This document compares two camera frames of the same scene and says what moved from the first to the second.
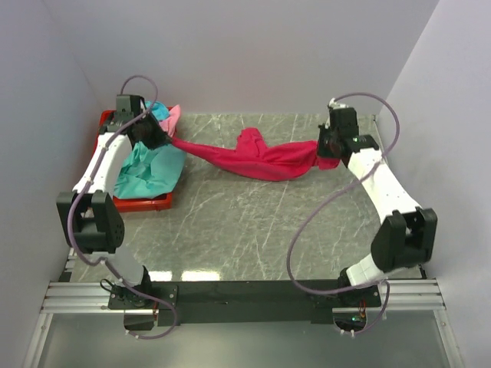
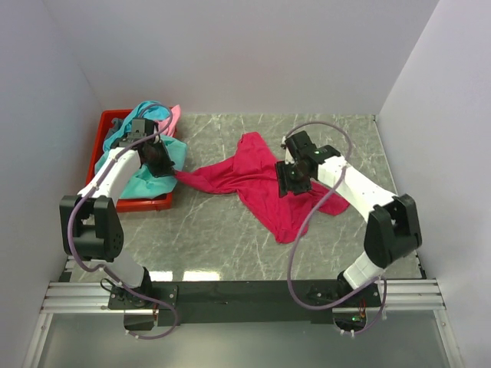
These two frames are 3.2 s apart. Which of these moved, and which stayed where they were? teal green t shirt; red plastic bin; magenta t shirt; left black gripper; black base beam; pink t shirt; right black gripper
Moved: magenta t shirt; right black gripper; left black gripper
Stayed: red plastic bin; black base beam; pink t shirt; teal green t shirt
